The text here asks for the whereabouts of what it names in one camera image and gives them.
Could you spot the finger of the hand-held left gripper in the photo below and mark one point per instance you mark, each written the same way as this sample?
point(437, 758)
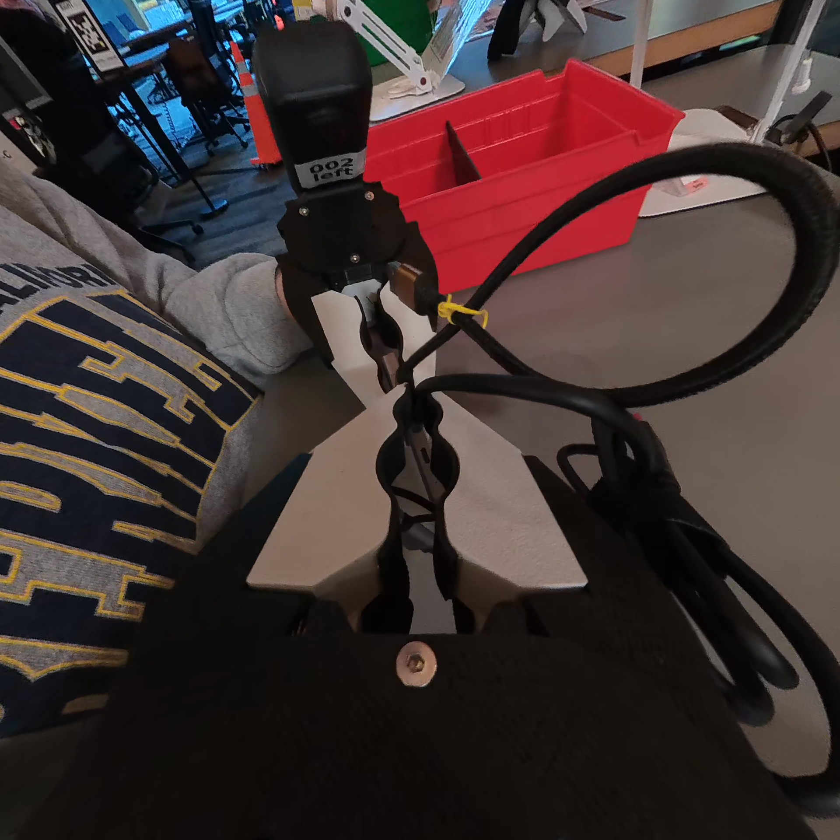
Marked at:
point(413, 341)
point(344, 341)

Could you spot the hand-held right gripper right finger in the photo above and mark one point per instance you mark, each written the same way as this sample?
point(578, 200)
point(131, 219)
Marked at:
point(512, 525)

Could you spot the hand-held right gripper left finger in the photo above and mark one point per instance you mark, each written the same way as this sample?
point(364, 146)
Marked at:
point(328, 525)

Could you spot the red plastic bin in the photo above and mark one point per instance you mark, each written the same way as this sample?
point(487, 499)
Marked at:
point(544, 197)

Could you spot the orange traffic cone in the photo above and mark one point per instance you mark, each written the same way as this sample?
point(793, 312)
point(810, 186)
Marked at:
point(253, 118)

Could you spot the white articulated lamp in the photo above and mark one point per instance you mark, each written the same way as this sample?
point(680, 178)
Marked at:
point(394, 46)

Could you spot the green crate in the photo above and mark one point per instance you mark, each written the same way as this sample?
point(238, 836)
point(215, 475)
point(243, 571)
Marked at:
point(407, 26)

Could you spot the black office chair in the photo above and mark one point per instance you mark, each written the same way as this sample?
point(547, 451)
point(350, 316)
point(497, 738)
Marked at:
point(197, 85)

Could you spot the printed marker tag sign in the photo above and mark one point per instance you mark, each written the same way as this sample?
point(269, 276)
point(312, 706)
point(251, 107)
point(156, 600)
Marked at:
point(92, 33)

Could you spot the grey navy printed sweatshirt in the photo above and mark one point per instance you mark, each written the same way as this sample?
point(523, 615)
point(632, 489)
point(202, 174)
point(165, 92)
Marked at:
point(98, 459)

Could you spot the small white red-topped box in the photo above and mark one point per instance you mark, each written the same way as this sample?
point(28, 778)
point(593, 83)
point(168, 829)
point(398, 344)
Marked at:
point(695, 184)

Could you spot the white desk lamp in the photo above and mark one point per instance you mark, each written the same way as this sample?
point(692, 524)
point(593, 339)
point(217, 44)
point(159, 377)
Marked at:
point(735, 197)

